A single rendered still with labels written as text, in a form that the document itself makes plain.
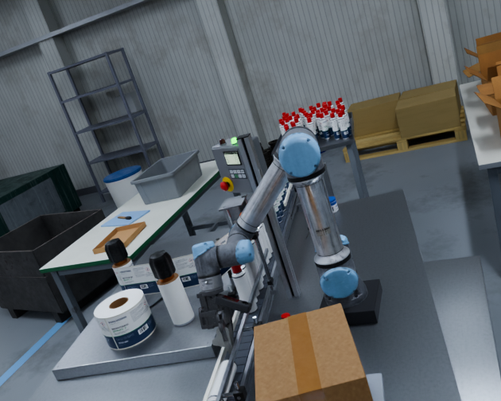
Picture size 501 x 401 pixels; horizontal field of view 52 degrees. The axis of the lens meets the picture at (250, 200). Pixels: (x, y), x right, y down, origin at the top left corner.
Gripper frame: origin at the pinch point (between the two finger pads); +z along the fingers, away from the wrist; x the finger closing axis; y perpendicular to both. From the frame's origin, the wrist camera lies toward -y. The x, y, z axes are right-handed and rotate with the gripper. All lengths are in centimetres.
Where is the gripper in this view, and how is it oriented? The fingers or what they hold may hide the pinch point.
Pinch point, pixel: (231, 349)
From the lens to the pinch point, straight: 170.7
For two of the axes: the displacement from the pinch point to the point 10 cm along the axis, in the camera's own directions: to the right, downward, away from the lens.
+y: -9.4, 2.2, 2.7
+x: -2.7, 0.4, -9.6
